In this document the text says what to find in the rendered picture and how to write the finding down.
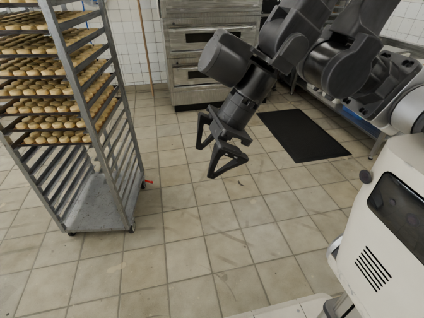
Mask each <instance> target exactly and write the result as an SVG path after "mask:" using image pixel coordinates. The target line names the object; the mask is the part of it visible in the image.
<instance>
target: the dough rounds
mask: <svg viewBox="0 0 424 318"><path fill-rule="evenodd" d="M117 102H118V100H117V99H116V98H113V99H112V100H111V101H110V103H109V104H108V105H107V107H106V109H105V110H104V112H103V113H102V115H101V116H100V118H99V119H98V120H97V122H96V123H95V128H96V130H97V134H98V132H99V131H100V129H101V128H102V126H103V124H104V123H105V121H106V120H107V118H108V116H109V115H110V113H111V111H112V110H113V108H114V107H115V105H116V103H117ZM84 131H85V130H84ZM84 131H38V132H32V133H30V136H29V137H27V138H25V139H24V142H22V144H49V143H92V141H91V138H90V135H89V134H83V132H84Z"/></svg>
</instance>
